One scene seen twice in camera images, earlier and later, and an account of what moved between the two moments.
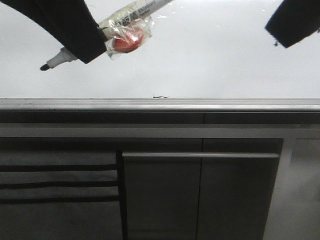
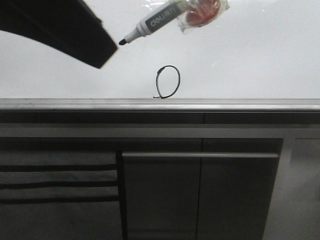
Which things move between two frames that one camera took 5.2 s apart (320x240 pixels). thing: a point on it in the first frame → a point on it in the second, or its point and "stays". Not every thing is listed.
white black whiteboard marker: (110, 23) → (157, 20)
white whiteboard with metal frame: (204, 56) stays
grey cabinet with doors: (199, 189) stays
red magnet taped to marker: (127, 33) → (196, 13)
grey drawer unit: (53, 194) stays
